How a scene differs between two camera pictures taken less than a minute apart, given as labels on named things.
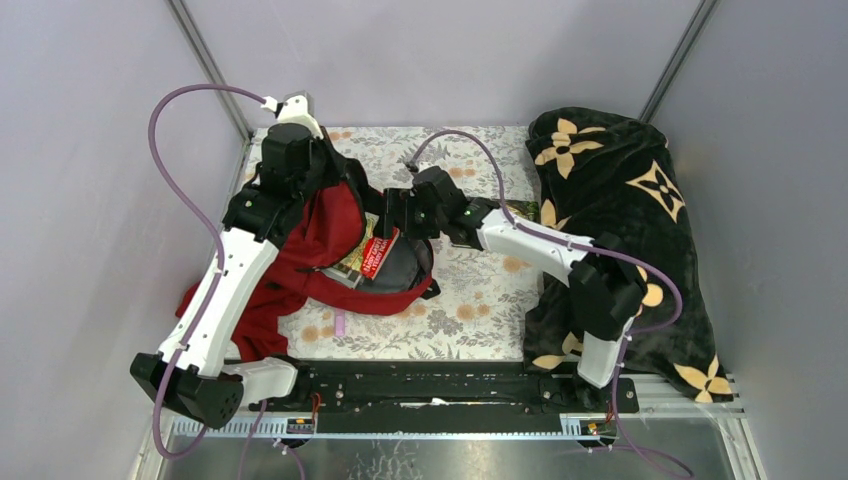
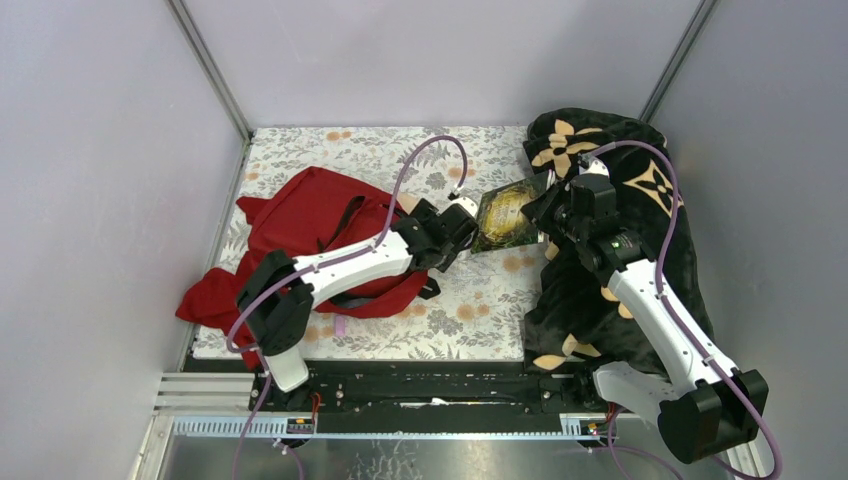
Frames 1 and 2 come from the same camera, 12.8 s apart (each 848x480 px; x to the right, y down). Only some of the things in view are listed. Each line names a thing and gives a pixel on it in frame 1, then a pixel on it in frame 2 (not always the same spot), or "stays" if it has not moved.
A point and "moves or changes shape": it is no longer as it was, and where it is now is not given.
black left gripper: x=354 y=177 -> x=457 y=232
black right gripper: x=397 y=201 -> x=540 y=208
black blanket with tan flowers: x=598 y=172 stays
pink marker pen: x=340 y=324 stays
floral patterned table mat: x=485 y=303 stays
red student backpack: x=327 y=232 moves or changes shape
